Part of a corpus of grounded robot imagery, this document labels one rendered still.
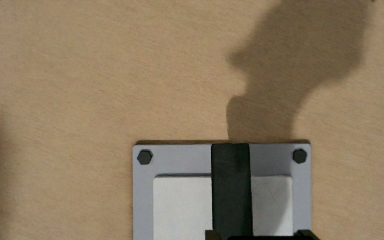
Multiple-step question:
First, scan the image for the black tap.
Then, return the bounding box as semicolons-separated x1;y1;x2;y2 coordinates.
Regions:
153;143;314;240

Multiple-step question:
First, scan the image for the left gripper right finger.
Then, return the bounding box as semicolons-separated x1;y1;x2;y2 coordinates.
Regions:
293;229;321;240

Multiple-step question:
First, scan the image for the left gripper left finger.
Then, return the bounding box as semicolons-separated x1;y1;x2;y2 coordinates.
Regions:
205;230;222;240

